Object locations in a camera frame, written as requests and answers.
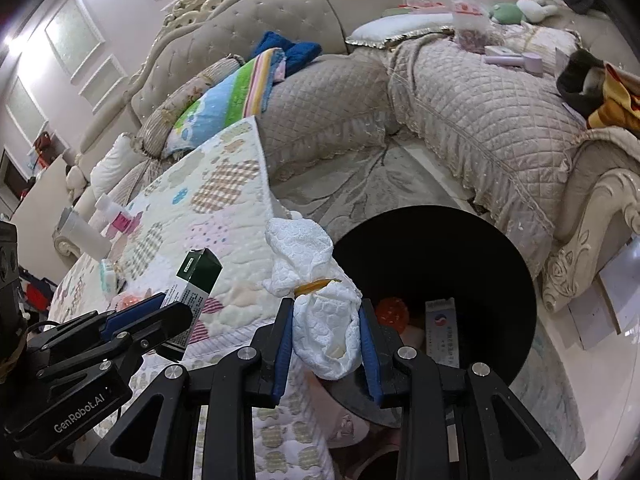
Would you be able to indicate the black trash bin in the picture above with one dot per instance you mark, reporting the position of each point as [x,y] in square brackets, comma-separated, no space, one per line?
[450,260]

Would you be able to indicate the pink round object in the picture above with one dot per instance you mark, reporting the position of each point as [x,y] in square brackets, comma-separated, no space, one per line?
[126,302]

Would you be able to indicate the patchwork printed quilt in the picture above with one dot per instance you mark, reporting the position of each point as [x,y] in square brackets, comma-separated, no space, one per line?
[225,210]

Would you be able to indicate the white bottle pink label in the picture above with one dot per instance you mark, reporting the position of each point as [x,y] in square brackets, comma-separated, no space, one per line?
[114,214]

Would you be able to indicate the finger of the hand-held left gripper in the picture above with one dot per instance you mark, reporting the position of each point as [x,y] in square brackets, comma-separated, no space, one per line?
[125,317]
[165,320]

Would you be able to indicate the clear plastic bag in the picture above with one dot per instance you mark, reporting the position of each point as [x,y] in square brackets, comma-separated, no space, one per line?
[471,22]

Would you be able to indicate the yellow red cloth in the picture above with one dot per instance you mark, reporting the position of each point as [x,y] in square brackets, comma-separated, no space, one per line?
[617,102]

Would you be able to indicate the white tissue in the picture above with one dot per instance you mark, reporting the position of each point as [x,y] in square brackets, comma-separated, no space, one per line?
[320,330]

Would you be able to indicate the grey tumbler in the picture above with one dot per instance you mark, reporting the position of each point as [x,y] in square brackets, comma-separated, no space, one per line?
[82,235]

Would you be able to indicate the colourful striped pillow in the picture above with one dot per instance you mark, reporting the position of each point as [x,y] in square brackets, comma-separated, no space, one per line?
[225,95]

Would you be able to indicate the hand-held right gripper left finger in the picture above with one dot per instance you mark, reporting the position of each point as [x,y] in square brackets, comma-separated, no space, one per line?
[282,345]

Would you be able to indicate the beige tufted sofa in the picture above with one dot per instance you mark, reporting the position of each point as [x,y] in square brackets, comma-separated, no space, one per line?
[450,125]

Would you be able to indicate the white pillow gold trim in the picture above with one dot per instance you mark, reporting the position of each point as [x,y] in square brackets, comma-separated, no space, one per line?
[405,27]

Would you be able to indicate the red bag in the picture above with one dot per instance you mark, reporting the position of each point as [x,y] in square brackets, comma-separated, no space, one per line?
[392,314]

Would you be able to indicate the pink slipper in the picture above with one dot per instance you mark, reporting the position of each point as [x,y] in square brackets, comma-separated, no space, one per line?
[350,430]

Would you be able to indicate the small white blue box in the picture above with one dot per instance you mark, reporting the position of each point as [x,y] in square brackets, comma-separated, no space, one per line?
[442,332]

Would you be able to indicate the dark green box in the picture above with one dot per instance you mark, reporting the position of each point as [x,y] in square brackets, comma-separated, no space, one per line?
[200,280]

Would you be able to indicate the blue cloth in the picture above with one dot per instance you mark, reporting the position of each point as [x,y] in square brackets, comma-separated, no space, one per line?
[295,52]

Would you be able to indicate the pink packet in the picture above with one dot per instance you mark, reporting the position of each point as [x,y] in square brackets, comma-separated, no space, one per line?
[425,6]

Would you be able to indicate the plain white pillow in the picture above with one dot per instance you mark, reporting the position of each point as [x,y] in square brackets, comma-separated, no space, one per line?
[112,160]

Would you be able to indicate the teal wipes pack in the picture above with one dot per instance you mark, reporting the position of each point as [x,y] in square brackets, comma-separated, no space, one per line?
[107,277]

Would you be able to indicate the green plush toy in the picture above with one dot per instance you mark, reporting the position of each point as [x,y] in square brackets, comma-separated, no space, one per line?
[515,12]

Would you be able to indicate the pink wrapper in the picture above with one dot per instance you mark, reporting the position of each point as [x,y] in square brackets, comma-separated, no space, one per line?
[415,339]

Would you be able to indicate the orange thin strip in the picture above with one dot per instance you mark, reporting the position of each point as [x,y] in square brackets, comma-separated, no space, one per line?
[315,286]

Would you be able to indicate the floral bolster pillow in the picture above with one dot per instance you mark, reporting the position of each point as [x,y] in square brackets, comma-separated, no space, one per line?
[165,115]

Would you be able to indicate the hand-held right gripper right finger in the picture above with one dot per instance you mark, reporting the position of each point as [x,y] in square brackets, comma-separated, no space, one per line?
[370,350]

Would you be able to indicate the black hat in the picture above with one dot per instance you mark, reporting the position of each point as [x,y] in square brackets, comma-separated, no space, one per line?
[575,80]

